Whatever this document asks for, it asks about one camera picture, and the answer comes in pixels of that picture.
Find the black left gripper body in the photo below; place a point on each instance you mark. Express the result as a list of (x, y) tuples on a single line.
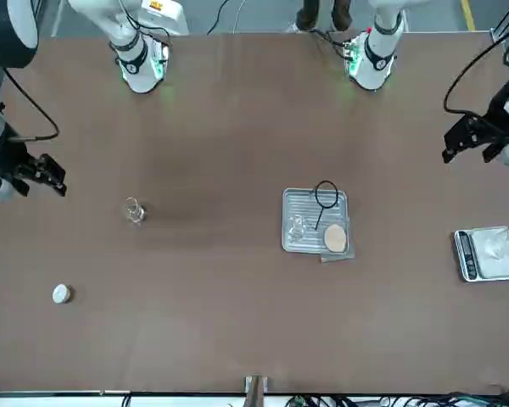
[(498, 123)]

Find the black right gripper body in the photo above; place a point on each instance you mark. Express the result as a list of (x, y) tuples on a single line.
[(19, 163)]

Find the small glass beaker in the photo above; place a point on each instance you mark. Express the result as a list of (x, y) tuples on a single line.
[(134, 211)]

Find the glass alcohol lamp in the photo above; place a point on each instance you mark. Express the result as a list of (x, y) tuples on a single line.
[(298, 229)]

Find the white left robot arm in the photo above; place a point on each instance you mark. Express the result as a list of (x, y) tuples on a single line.
[(377, 46)]

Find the silver digital scale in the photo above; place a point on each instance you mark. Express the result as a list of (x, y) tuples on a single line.
[(466, 254)]

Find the white round cap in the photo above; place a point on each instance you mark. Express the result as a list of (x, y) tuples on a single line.
[(61, 293)]

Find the ribbed metal tray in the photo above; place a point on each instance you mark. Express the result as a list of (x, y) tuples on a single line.
[(299, 203)]

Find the person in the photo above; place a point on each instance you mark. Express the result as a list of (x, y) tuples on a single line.
[(318, 15)]

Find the aluminium frame post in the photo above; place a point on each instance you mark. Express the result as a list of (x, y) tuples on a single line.
[(502, 25)]

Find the metal camera post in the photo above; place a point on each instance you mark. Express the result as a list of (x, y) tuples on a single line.
[(256, 392)]

